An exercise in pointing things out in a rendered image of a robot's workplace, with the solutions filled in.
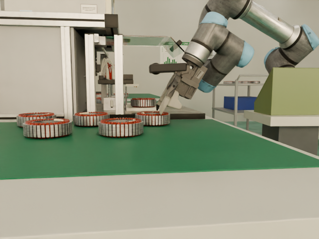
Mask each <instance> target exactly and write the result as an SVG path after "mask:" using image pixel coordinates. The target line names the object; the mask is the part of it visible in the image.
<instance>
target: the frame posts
mask: <svg viewBox="0 0 319 239"><path fill-rule="evenodd" d="M84 40H85V70H86V100H87V112H96V85H95V50H94V34H93V33H85V34H84ZM104 58H105V59H106V55H105V54H100V59H101V67H102V63H103V59H104ZM114 70H115V114H124V84H123V75H124V66H123V34H114ZM102 72H103V73H102V75H103V77H104V78H105V75H104V74H105V73H106V64H105V66H104V67H103V70H102ZM101 97H102V104H103V98H104V97H107V85H106V84H101Z"/></svg>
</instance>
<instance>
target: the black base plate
mask: <svg viewBox="0 0 319 239"><path fill-rule="evenodd" d="M96 111H97V112H107V113H108V114H110V118H121V119H122V118H135V114H136V113H137V112H145V111H126V109H125V104H124V114H115V110H103V104H96ZM148 112H149V111H148ZM150 112H151V111H150ZM152 112H154V111H152ZM155 112H156V111H155ZM164 112H168V113H169V114H170V120H187V119H205V113H203V112H200V111H197V110H194V109H191V108H188V107H185V106H182V108H181V109H179V110H178V109H175V108H171V107H166V108H165V110H164Z"/></svg>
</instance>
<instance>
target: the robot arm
mask: <svg viewBox="0 0 319 239"><path fill-rule="evenodd" d="M229 18H232V19H234V20H236V19H241V20H243V21H244V22H246V23H248V24H249V25H251V26H253V27H254V28H256V29H258V30H259V31H261V32H263V33H264V34H266V35H268V36H269V37H271V38H273V39H274V40H276V41H277V42H279V46H280V47H276V48H275V49H271V50H270V51H269V52H268V53H267V54H266V56H265V58H264V65H265V69H266V70H267V72H268V74H270V72H271V70H272V68H273V67H282V68H295V66H296V65H297V64H298V63H299V62H300V61H302V60H303V59H304V58H305V57H306V56H307V55H308V54H310V53H311V52H312V51H313V50H314V49H315V48H316V47H317V46H318V45H319V38H318V37H317V35H316V34H315V33H314V32H313V31H312V30H311V28H310V27H308V26H307V25H306V24H303V25H302V26H301V27H300V26H299V25H290V24H289V23H287V22H286V21H284V20H282V19H281V18H279V17H278V16H276V15H274V14H273V13H271V12H270V11H268V10H267V9H265V8H264V7H262V6H261V5H259V4H258V3H256V2H255V1H253V0H209V1H208V2H207V4H206V5H205V6H204V8H203V10H202V12H201V15H200V19H199V23H198V29H197V31H196V32H195V34H194V36H193V37H192V39H191V41H190V43H189V45H188V46H187V48H186V50H185V52H184V55H183V56H182V59H183V60H184V61H185V62H186V63H174V64H158V63H153V64H150V65H149V73H151V74H155V75H157V74H160V73H174V74H173V76H172V77H171V79H170V81H169V82H168V84H167V87H166V89H165V90H164V92H163V94H162V95H161V97H160V99H159V100H158V102H157V104H156V110H158V109H159V114H160V115H162V113H163V111H164V110H165V108H166V107H171V108H175V109H178V110H179V109H181V108H182V104H181V103H180V102H179V100H178V97H179V96H181V97H184V98H186V99H192V97H193V95H194V94H195V92H196V90H197V88H198V89H199V90H200V91H202V92H205V93H209V92H211V91H212V90H213V89H214V88H216V86H217V85H218V84H219V83H220V82H221V81H222V80H223V79H224V78H225V76H226V75H227V74H228V73H229V72H230V71H231V70H232V69H233V68H234V67H235V66H237V67H240V68H243V67H245V66H246V65H248V64H249V62H250V61H251V59H252V57H253V55H254V48H253V47H252V46H251V45H249V44H248V43H247V42H246V41H244V40H242V39H240V38H239V37H238V36H236V35H235V34H233V33H232V32H230V31H229V30H228V29H226V28H227V24H228V19H229ZM190 66H192V69H190Z"/></svg>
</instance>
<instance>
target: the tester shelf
mask: <svg viewBox="0 0 319 239"><path fill-rule="evenodd" d="M0 26H28V27H71V28H74V29H75V30H76V31H77V32H78V33H79V35H80V36H81V37H82V38H83V39H84V34H85V33H93V34H99V36H100V35H114V34H119V33H120V31H119V21H118V14H92V13H62V12H32V11H2V10H0ZM104 48H105V50H106V52H114V46H109V45H107V47H104ZM96 51H97V52H103V50H102V49H101V47H97V48H96Z"/></svg>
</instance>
